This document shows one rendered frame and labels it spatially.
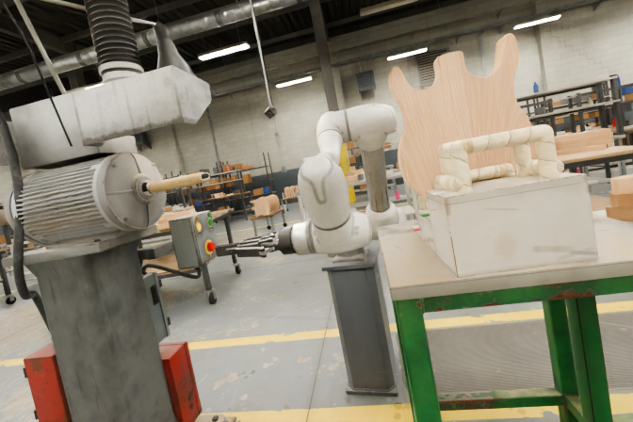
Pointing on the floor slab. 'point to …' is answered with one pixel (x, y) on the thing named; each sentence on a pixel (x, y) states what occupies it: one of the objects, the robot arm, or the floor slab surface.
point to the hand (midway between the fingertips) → (228, 250)
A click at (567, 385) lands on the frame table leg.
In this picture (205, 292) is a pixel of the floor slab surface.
